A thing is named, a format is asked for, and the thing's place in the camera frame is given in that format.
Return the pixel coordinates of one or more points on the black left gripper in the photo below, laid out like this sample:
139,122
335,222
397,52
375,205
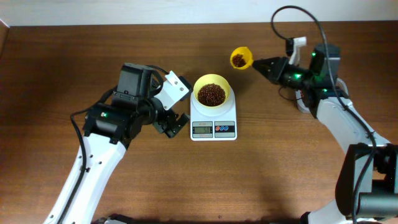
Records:
162,126

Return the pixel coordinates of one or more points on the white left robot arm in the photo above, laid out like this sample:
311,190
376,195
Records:
102,146

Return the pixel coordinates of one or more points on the yellow plastic bowl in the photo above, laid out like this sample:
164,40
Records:
208,79

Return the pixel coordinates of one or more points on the red beans in bowl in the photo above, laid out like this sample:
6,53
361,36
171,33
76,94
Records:
211,95

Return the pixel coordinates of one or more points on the clear plastic bean container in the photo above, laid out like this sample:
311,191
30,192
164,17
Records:
299,96

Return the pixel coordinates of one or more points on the yellow plastic measuring scoop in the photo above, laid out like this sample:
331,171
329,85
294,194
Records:
241,58

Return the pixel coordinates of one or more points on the white digital kitchen scale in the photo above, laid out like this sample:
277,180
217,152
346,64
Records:
213,124

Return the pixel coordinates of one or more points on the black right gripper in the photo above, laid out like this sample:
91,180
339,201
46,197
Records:
274,70

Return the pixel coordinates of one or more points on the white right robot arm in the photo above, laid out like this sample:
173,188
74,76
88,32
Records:
366,190

